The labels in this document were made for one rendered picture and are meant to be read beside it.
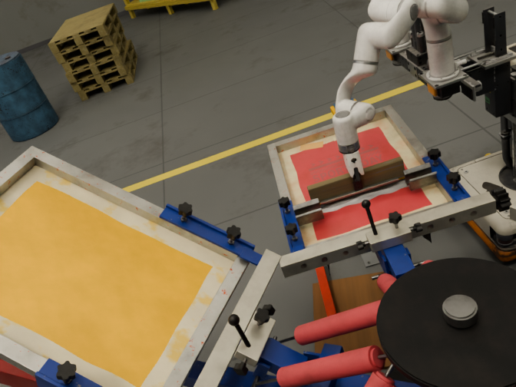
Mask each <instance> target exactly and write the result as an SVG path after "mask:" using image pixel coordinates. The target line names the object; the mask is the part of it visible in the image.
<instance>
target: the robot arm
mask: <svg viewBox="0 0 516 387"><path fill-rule="evenodd" d="M468 10H469V6H468V2H467V0H371V2H370V3H369V7H368V14H369V17H370V18H371V19H372V20H373V21H374V22H366V23H364V24H362V25H361V26H360V27H359V30H358V33H357V38H356V48H355V53H354V58H353V64H352V70H351V71H350V72H349V73H348V75H347V76H346V77H345V78H344V80H343V81H342V83H341V85H340V86H339V89H338V91H337V95H336V113H335V114H334V115H333V117H332V123H333V127H334V131H335V134H336V140H337V144H338V148H339V152H340V153H341V154H343V158H344V161H345V164H346V168H347V170H348V172H349V174H350V176H351V177H352V179H353V182H352V183H353V186H354V191H357V190H361V189H363V187H362V180H361V177H360V174H361V175H364V170H363V166H362V161H361V157H360V154H359V148H360V144H359V137H358V133H357V129H358V128H359V127H362V126H364V125H366V124H368V123H369V122H371V121H372V120H373V118H374V117H375V108H374V107H373V106H372V105H371V104H369V103H365V102H360V101H352V100H351V96H352V90H353V88H354V87H355V86H356V85H357V84H358V83H359V82H360V81H361V80H362V79H364V78H367V77H370V76H372V75H374V74H375V73H376V72H377V70H378V64H379V55H380V50H381V49H393V48H394V47H396V46H397V45H398V44H399V42H400V41H401V40H402V39H403V38H404V37H405V35H406V34H407V32H408V31H409V29H410V28H411V27H412V26H413V25H414V23H415V21H416V19H417V18H420V19H421V20H422V24H423V27H424V30H425V40H426V46H427V52H428V64H429V71H428V72H427V74H426V77H427V79H428V80H430V81H434V82H440V81H448V80H451V79H453V78H455V77H456V76H457V75H458V74H459V68H458V67H459V66H460V65H464V64H466V63H467V61H466V59H463V60H460V59H457V60H454V53H453V44H452V31H451V29H450V26H449V24H457V23H460V22H462V21H463V20H464V19H465V18H466V17H467V15H468ZM354 177H356V178H354Z"/></svg>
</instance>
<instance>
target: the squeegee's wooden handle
mask: <svg viewBox="0 0 516 387"><path fill-rule="evenodd" d="M363 170H364V175H361V174H360V177H361V180H362V187H367V186H370V185H373V184H377V183H380V182H383V181H385V180H389V179H392V178H395V177H398V178H402V177H404V176H405V175H404V173H403V171H404V170H405V167H404V163H403V159H402V158H401V157H396V158H393V159H391V160H387V161H384V162H381V163H379V164H374V165H372V166H369V167H365V168H363ZM352 182H353V179H352V177H351V176H350V174H349V173H347V174H343V175H341V176H338V177H334V178H331V179H328V180H324V181H322V182H318V183H316V184H312V185H309V186H307V190H308V192H309V196H310V199H311V200H314V199H316V198H318V199H319V203H320V201H322V200H326V199H329V198H332V197H336V196H339V195H341V194H346V193H348V192H351V191H354V186H353V183H352Z"/></svg>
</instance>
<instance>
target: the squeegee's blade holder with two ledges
mask: <svg viewBox="0 0 516 387"><path fill-rule="evenodd" d="M396 181H399V178H398V177H395V178H392V179H389V180H385V181H383V182H380V183H377V184H373V185H370V186H367V187H363V189H361V190H357V191H351V192H348V193H344V194H341V195H339V196H336V197H332V198H329V199H326V200H322V201H320V203H321V205H323V204H326V203H331V202H333V201H336V200H340V199H343V198H346V197H350V196H352V195H355V194H360V193H362V192H365V191H367V190H371V189H375V188H377V187H381V186H384V185H386V184H391V183H394V182H396Z"/></svg>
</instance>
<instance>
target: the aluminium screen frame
mask: <svg viewBox="0 0 516 387"><path fill-rule="evenodd" d="M386 117H387V119H388V120H389V122H390V123H391V125H392V126H393V127H394V128H395V130H396V131H397V132H398V134H399V136H400V137H401V138H402V139H403V141H404V142H405V143H406V145H407V146H408V148H409V149H410V151H411V152H412V153H413V154H414V155H415V157H416V158H417V160H418V161H419V163H420V164H421V165H422V164H424V161H423V160H422V158H423V157H427V156H428V151H427V150H426V149H425V147H424V146H423V145H422V143H421V142H420V141H419V140H418V138H417V137H416V136H415V135H414V134H413V132H412V131H411V130H410V128H409V127H408V126H407V124H406V123H405V122H404V121H403V120H402V118H401V117H400V116H399V114H398V113H397V112H396V111H395V109H394V108H393V107H392V105H386V106H384V107H380V108H377V109H376V110H375V117H374V118H373V120H372V121H371V122H369V123H372V122H374V121H378V120H381V119H383V118H386ZM334 134H335V131H334V127H333V124H329V125H326V126H324V127H320V128H317V129H315V130H312V131H308V132H306V133H303V134H299V135H296V136H294V137H290V138H287V139H285V140H282V141H278V142H276V143H273V144H268V145H267V148H268V151H269V155H270V160H271V164H272V167H273V172H274V175H275V178H276V184H277V187H278V191H279V195H280V199H281V198H282V197H288V198H289V200H291V196H290V194H289V189H288V187H287V183H286V178H285V176H284V173H283V168H282V165H281V162H280V158H279V155H278V153H280V152H283V151H287V150H289V149H292V148H294V147H298V146H301V145H304V144H308V143H311V142H313V141H317V140H320V139H323V138H325V137H329V136H332V135H334ZM437 181H438V180H437ZM436 186H437V187H438V188H439V190H440V191H441V192H442V194H443V195H444V196H445V198H446V199H447V201H448V202H447V203H442V204H439V205H437V206H434V207H429V208H427V209H424V210H420V211H417V212H414V213H410V214H407V215H405V216H402V218H405V217H409V216H412V215H415V214H417V213H421V212H425V211H427V210H431V209H434V208H437V207H441V206H444V205H446V204H450V203H454V201H453V200H452V199H451V198H450V196H449V195H448V194H447V192H446V191H445V189H444V188H443V187H442V185H441V184H440V183H439V182H438V183H436ZM385 223H389V220H388V221H385V222H382V223H378V224H376V225H375V226H376V227H377V226H380V225H383V224H385ZM370 228H372V227H371V226H370V227H366V228H363V229H361V230H356V231H353V232H351V233H347V234H343V235H341V236H337V237H334V238H331V239H328V240H324V241H322V242H318V243H314V244H312V245H309V246H305V248H309V247H311V246H316V245H319V244H321V243H326V242H329V241H331V240H335V239H339V238H341V237H345V236H348V235H351V234H354V233H358V232H360V231H363V230H367V229H370Z"/></svg>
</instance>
